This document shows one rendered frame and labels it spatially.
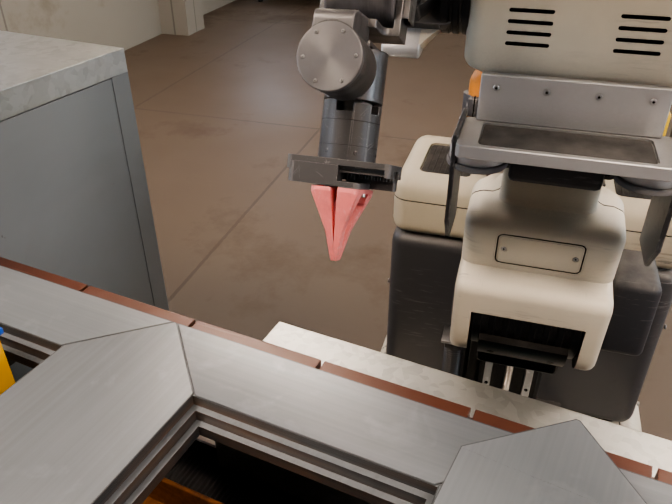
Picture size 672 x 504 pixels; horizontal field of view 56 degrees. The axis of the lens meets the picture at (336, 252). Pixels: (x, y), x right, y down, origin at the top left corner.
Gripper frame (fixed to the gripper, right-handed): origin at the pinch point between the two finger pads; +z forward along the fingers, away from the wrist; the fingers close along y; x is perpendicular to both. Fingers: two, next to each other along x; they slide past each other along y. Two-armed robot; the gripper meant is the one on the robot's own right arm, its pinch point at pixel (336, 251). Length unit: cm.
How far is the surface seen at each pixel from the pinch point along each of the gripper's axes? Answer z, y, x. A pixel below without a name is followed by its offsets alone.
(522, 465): 16.7, 20.5, -2.3
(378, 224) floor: 12, -37, 203
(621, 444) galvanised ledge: 22.8, 34.1, 26.0
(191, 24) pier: -118, -270, 447
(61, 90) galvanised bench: -15, -53, 24
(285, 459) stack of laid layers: 20.4, -1.5, -4.4
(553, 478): 17.0, 23.2, -2.9
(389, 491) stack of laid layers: 20.6, 9.1, -5.4
